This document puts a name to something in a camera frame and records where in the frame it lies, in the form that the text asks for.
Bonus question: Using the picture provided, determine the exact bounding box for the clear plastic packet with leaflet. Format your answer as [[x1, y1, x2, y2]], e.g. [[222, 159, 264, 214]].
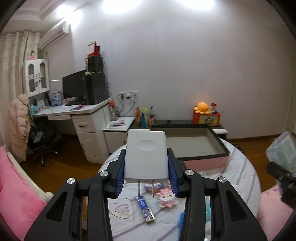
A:
[[266, 131, 295, 176]]

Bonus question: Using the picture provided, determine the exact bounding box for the pink Hello Kitty block figure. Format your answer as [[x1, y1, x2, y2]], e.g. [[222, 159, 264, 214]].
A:
[[157, 188, 178, 209]]

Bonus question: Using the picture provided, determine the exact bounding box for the blue stick pack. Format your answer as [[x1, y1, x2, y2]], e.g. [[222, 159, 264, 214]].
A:
[[136, 195, 155, 223]]

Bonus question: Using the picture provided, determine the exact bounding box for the white power adapter plug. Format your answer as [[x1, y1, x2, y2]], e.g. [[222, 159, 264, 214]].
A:
[[124, 130, 169, 197]]

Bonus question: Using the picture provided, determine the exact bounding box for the pink bed blanket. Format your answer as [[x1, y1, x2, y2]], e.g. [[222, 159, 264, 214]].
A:
[[1, 147, 47, 240]]

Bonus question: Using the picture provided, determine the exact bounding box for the black and pink storage box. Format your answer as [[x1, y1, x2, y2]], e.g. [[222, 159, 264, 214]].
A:
[[151, 124, 230, 171]]

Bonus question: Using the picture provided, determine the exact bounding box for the white striped table cloth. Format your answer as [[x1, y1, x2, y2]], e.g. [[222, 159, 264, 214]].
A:
[[108, 141, 261, 240]]

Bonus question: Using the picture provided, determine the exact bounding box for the black office chair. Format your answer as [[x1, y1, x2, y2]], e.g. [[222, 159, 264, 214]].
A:
[[27, 126, 59, 168]]

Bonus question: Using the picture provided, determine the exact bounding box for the red toy crate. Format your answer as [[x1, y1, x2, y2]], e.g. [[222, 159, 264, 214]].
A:
[[193, 111, 221, 126]]

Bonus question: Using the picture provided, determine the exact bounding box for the pink down jacket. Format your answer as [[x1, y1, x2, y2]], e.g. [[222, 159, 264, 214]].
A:
[[8, 93, 30, 161]]

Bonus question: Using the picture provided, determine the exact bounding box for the white desk with drawers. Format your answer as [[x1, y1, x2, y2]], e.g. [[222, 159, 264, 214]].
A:
[[33, 99, 110, 164]]

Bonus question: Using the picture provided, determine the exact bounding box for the low black-top cabinet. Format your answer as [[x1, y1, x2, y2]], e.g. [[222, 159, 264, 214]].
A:
[[102, 116, 228, 154]]

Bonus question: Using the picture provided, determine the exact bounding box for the orange octopus plush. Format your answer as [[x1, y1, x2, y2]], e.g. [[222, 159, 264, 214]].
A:
[[194, 102, 211, 114]]

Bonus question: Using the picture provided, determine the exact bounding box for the plastic water bottle red cap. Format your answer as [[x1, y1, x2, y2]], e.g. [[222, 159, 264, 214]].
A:
[[109, 100, 117, 121]]

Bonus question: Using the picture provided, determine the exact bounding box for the snack bags group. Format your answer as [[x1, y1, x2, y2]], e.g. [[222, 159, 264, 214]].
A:
[[135, 106, 155, 128]]

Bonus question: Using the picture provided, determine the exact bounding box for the black computer tower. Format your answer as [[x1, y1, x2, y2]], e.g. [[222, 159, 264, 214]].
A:
[[84, 72, 108, 105]]

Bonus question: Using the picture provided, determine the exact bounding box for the black computer monitor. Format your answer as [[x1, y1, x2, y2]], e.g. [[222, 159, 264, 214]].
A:
[[62, 70, 86, 106]]

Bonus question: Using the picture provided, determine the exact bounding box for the black speaker box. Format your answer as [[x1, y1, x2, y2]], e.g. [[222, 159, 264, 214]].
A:
[[87, 56, 103, 73]]

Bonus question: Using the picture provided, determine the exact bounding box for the white air conditioner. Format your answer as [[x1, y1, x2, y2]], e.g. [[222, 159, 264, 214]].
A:
[[39, 21, 70, 50]]

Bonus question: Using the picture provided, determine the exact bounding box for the wall power strip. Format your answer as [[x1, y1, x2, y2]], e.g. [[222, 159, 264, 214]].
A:
[[119, 91, 138, 99]]

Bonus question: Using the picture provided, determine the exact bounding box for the white wall cabinet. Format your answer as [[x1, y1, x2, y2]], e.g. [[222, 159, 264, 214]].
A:
[[23, 59, 50, 97]]

